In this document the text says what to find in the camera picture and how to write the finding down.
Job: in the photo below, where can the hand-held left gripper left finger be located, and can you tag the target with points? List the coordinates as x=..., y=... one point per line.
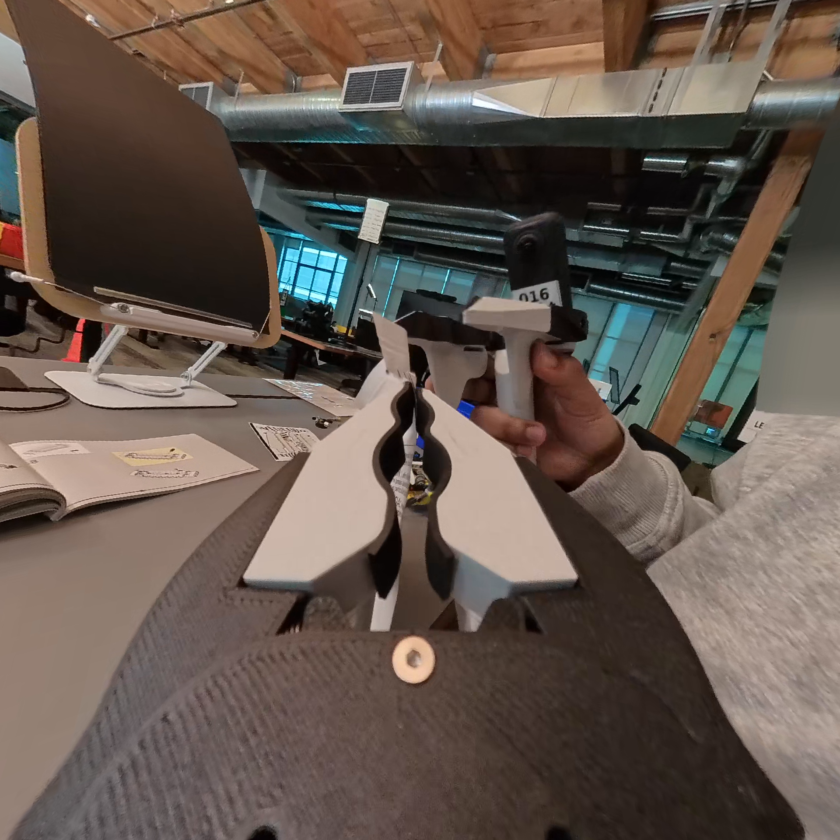
x=321, y=518

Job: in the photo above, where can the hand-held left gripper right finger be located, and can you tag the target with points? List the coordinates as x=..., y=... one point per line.
x=505, y=525

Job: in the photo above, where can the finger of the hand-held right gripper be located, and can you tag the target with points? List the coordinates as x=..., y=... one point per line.
x=456, y=374
x=505, y=315

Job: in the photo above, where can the white paper parts bag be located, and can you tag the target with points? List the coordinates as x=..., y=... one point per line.
x=394, y=348

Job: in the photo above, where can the instruction booklet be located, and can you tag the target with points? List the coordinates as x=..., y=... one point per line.
x=131, y=469

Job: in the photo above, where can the person's right forearm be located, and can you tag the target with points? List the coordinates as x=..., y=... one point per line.
x=649, y=505

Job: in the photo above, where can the small lego axle assembly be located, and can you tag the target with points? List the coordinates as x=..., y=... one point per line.
x=326, y=422

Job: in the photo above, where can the person's right hand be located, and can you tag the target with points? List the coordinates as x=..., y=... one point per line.
x=571, y=420

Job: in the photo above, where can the black computer monitor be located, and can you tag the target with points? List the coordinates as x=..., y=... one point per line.
x=426, y=308

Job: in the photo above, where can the zebra sticker sheet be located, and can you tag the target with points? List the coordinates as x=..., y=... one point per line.
x=289, y=441

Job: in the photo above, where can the white printed paper sheet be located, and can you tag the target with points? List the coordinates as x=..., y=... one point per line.
x=308, y=394

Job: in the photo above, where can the hanging white paper note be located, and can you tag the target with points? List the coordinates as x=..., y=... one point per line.
x=374, y=222

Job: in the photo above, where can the white tablet stand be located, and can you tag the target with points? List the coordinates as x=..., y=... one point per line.
x=131, y=390

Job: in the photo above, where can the wood-backed black panel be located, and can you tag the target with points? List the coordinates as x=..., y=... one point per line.
x=144, y=184

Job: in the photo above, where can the wooden support post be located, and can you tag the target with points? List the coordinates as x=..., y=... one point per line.
x=741, y=282

